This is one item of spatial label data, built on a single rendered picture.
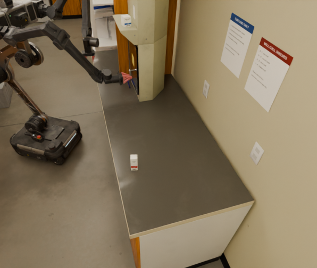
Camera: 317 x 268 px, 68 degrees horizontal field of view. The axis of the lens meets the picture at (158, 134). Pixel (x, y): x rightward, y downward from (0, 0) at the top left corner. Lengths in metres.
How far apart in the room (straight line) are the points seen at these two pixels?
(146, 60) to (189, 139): 0.64
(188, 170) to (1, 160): 2.25
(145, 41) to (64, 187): 1.66
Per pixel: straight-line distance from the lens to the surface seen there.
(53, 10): 2.24
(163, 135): 1.64
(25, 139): 2.89
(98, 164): 2.72
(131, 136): 1.62
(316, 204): 1.17
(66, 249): 2.31
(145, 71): 1.80
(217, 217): 1.41
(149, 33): 1.69
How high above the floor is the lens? 2.08
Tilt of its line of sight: 44 degrees down
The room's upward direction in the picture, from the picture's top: 3 degrees clockwise
